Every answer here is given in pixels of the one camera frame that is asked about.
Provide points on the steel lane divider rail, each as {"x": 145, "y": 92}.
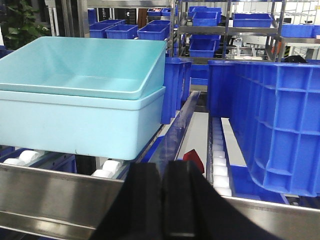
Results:
{"x": 170, "y": 145}

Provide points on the background steel shelving unit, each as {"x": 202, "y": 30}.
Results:
{"x": 258, "y": 30}

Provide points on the light cyan plastic bin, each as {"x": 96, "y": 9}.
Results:
{"x": 88, "y": 126}

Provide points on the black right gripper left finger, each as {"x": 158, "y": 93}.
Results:
{"x": 136, "y": 212}

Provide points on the stainless steel shelf front rail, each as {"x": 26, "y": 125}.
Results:
{"x": 69, "y": 206}

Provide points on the potted green plant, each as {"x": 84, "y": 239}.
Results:
{"x": 18, "y": 24}

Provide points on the large blue ribbed crate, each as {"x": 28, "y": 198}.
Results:
{"x": 274, "y": 111}

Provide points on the blue crate behind cyan bins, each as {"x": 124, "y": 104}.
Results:
{"x": 177, "y": 83}

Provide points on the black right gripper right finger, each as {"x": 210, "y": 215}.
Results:
{"x": 193, "y": 210}

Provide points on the white roller track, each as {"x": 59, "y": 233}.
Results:
{"x": 220, "y": 172}

